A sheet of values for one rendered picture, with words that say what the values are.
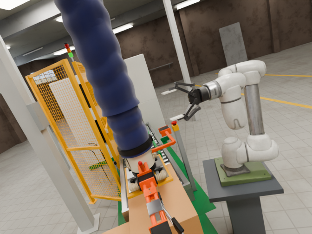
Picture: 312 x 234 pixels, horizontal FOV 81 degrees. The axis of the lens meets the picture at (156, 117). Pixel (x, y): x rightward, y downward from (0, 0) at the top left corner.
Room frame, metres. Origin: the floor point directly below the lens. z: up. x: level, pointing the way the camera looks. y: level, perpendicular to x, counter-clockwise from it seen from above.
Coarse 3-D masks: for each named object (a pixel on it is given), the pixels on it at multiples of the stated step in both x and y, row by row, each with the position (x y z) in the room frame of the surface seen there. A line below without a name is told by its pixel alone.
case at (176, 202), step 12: (168, 168) 1.33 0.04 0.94; (168, 192) 1.05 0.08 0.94; (180, 192) 1.01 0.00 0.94; (132, 204) 1.05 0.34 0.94; (144, 204) 1.01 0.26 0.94; (168, 204) 0.94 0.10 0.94; (180, 204) 0.91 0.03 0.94; (132, 216) 0.94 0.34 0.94; (144, 216) 0.91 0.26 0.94; (180, 216) 0.83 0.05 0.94; (192, 216) 0.80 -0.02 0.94; (132, 228) 0.85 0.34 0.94; (144, 228) 0.83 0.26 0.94; (192, 228) 0.80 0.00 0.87
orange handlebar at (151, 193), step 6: (168, 132) 1.34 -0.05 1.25; (168, 144) 1.14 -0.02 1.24; (156, 150) 1.13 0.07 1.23; (144, 162) 1.00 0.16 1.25; (138, 168) 0.96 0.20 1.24; (144, 186) 0.78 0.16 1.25; (150, 186) 0.78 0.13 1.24; (144, 192) 0.73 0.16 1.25; (150, 192) 0.71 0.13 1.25; (156, 192) 0.71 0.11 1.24; (150, 198) 0.71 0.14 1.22; (156, 198) 0.67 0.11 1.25; (150, 216) 0.59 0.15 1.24; (162, 216) 0.57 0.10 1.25; (156, 222) 0.55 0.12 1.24
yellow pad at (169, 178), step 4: (160, 156) 1.23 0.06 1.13; (156, 160) 1.16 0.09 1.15; (164, 164) 1.10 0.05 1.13; (160, 168) 1.03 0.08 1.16; (164, 168) 1.05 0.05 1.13; (156, 172) 1.04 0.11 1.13; (168, 172) 1.00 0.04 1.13; (168, 176) 0.96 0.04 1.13; (160, 180) 0.95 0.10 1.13; (164, 180) 0.94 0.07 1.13; (168, 180) 0.93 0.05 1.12; (172, 180) 0.94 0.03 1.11; (160, 184) 0.93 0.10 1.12
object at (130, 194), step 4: (124, 168) 1.23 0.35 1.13; (132, 180) 1.00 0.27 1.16; (136, 180) 1.02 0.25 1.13; (128, 184) 1.01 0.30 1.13; (128, 188) 0.97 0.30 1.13; (128, 192) 0.94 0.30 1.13; (132, 192) 0.93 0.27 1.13; (136, 192) 0.91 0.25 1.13; (140, 192) 0.91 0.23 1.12; (128, 196) 0.90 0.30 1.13; (132, 196) 0.90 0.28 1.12
